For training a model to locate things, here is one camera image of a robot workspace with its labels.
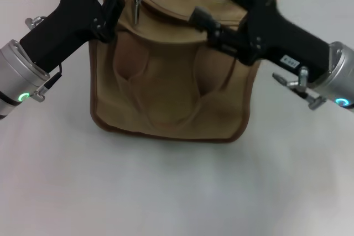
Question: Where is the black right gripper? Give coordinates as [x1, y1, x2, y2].
[187, 0, 332, 82]

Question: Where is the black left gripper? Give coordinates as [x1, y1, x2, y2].
[19, 0, 126, 74]

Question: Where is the silver metal zipper pull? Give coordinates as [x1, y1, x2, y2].
[133, 0, 142, 24]

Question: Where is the khaki canvas food bag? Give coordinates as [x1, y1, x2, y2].
[90, 0, 280, 144]

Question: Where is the right gripper cable with plugs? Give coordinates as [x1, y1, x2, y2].
[272, 66, 329, 111]

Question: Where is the gripper cable with plugs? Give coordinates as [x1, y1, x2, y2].
[272, 66, 329, 111]
[24, 16, 64, 103]

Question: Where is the left gripper cable with plugs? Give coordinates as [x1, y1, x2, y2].
[24, 16, 64, 103]

